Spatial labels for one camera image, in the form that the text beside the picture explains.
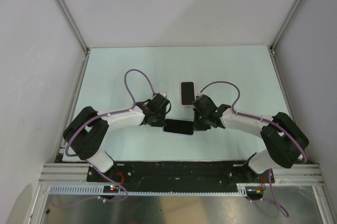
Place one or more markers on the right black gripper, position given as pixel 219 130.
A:
pixel 197 127

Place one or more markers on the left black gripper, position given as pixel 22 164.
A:
pixel 161 123

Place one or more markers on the black phone teal frame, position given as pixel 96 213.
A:
pixel 178 127

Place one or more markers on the pink phone case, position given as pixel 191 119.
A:
pixel 187 105

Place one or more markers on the black phone purple frame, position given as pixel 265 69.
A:
pixel 187 93

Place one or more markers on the lilac phone case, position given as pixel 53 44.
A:
pixel 179 134

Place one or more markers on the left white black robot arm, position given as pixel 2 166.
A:
pixel 86 132

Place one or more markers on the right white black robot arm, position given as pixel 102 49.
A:
pixel 284 140

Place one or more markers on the left small circuit board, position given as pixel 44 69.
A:
pixel 111 188

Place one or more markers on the small circuit board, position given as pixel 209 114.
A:
pixel 254 194
pixel 111 188

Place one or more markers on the right small circuit board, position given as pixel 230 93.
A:
pixel 254 194

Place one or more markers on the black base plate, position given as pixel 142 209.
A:
pixel 141 174

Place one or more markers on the grey slotted cable duct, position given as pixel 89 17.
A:
pixel 91 190

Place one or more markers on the left aluminium frame post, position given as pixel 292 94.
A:
pixel 72 25

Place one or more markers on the aluminium frame post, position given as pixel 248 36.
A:
pixel 295 7
pixel 72 25

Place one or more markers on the right aluminium frame post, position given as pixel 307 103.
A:
pixel 295 7

